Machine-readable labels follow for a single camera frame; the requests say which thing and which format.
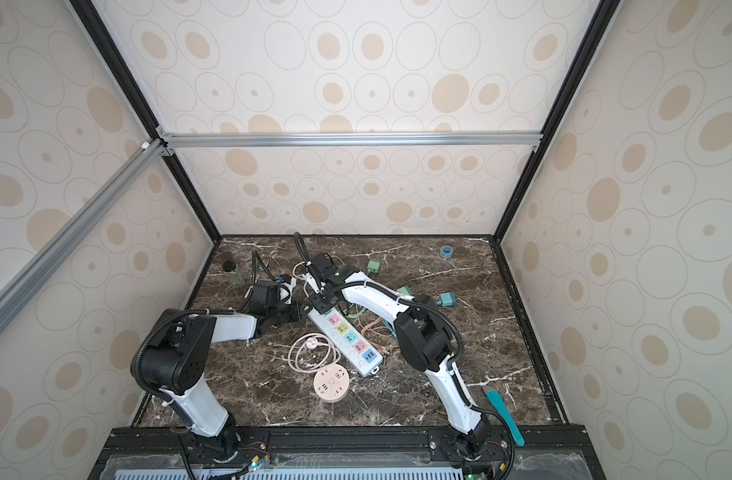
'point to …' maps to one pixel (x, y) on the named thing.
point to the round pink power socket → (331, 383)
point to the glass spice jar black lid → (234, 273)
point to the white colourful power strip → (363, 356)
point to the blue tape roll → (446, 251)
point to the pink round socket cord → (313, 352)
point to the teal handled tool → (508, 419)
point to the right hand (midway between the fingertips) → (323, 300)
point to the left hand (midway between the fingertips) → (316, 301)
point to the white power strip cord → (301, 276)
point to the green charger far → (374, 266)
